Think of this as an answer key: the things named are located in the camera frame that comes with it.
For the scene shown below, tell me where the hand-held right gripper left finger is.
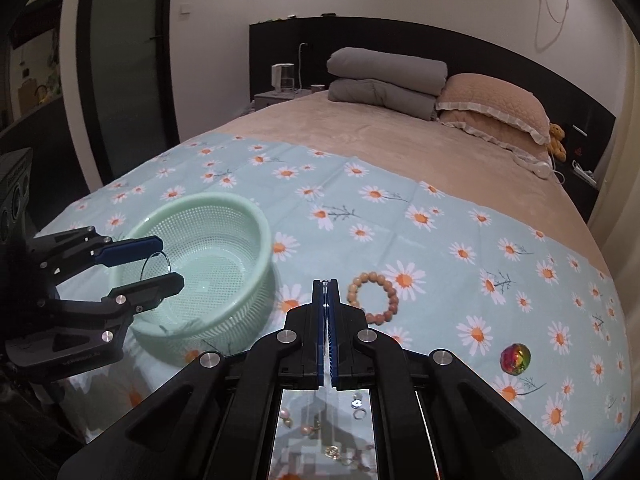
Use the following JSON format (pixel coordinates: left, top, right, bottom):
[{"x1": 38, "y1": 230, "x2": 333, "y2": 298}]
[{"x1": 57, "y1": 279, "x2": 328, "y2": 480}]

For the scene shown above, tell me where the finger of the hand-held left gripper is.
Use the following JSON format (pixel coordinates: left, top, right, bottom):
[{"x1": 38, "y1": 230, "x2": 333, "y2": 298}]
[
  {"x1": 32, "y1": 226, "x2": 164, "y2": 286},
  {"x1": 5, "y1": 272, "x2": 184, "y2": 368}
]

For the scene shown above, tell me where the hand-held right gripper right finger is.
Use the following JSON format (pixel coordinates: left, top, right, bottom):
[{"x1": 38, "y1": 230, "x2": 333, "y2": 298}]
[{"x1": 327, "y1": 279, "x2": 583, "y2": 480}]

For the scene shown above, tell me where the thin silver hoop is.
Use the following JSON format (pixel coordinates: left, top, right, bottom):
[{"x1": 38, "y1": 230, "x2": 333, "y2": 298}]
[{"x1": 141, "y1": 251, "x2": 172, "y2": 286}]

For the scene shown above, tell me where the green plastic mesh basket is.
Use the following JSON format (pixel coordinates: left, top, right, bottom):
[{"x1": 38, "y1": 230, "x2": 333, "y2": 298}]
[{"x1": 107, "y1": 191, "x2": 275, "y2": 365}]

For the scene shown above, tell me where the wooden bead bracelet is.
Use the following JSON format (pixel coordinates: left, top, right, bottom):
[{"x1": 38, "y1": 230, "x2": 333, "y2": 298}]
[{"x1": 346, "y1": 271, "x2": 401, "y2": 326}]

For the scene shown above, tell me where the blue daisy print cloth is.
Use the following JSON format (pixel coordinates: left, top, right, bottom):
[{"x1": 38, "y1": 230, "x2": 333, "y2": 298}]
[{"x1": 37, "y1": 130, "x2": 628, "y2": 480}]

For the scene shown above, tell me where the dark shelf unit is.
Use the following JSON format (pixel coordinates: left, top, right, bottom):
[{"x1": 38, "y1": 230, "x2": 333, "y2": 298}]
[{"x1": 0, "y1": 0, "x2": 66, "y2": 126}]

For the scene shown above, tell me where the dark framed glass door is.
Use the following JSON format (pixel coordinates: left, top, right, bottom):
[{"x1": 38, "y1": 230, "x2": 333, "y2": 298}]
[{"x1": 60, "y1": 0, "x2": 181, "y2": 196}]

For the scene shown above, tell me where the iridescent foil ball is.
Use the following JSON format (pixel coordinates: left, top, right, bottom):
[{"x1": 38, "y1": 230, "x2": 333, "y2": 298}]
[{"x1": 500, "y1": 342, "x2": 532, "y2": 376}]

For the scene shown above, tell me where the grey nightstand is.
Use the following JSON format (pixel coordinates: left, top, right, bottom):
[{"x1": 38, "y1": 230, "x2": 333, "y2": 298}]
[{"x1": 253, "y1": 87, "x2": 313, "y2": 111}]

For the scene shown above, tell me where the beige bedspread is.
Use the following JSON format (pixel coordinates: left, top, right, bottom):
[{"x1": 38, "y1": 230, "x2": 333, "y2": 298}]
[{"x1": 167, "y1": 91, "x2": 608, "y2": 281}]

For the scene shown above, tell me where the white bedside heater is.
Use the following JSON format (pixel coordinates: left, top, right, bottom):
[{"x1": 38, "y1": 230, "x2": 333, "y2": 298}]
[{"x1": 271, "y1": 63, "x2": 297, "y2": 95}]

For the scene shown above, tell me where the grey folded quilt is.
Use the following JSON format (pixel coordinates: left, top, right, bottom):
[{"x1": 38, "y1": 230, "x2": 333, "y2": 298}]
[
  {"x1": 326, "y1": 47, "x2": 448, "y2": 97},
  {"x1": 327, "y1": 78, "x2": 437, "y2": 121}
]

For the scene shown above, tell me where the beige ruffled pillow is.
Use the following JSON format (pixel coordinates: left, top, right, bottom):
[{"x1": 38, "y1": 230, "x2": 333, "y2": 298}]
[
  {"x1": 439, "y1": 110, "x2": 551, "y2": 158},
  {"x1": 436, "y1": 73, "x2": 550, "y2": 145}
]

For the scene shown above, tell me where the white handheld massager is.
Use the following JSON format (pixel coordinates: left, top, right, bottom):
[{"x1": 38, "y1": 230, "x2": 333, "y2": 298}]
[{"x1": 512, "y1": 152, "x2": 553, "y2": 179}]

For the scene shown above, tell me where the black nightstand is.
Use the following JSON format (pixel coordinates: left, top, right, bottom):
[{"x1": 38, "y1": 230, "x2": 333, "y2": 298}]
[{"x1": 565, "y1": 160, "x2": 601, "y2": 226}]

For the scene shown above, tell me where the brown teddy bear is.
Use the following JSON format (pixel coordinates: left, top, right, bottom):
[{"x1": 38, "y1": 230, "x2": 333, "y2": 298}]
[{"x1": 546, "y1": 122, "x2": 568, "y2": 162}]

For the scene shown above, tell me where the black headboard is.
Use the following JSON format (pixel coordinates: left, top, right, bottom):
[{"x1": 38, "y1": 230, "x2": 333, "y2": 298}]
[{"x1": 248, "y1": 16, "x2": 617, "y2": 221}]

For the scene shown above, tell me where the cream curtain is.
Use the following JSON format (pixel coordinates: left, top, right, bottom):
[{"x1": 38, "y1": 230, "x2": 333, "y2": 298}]
[{"x1": 587, "y1": 15, "x2": 640, "y2": 281}]

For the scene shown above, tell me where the white charging cable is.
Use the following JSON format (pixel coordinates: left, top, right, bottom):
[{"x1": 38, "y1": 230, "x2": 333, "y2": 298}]
[{"x1": 298, "y1": 42, "x2": 311, "y2": 92}]

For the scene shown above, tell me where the white wall cable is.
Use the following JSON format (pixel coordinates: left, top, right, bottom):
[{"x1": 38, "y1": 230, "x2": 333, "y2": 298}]
[{"x1": 534, "y1": 0, "x2": 573, "y2": 53}]

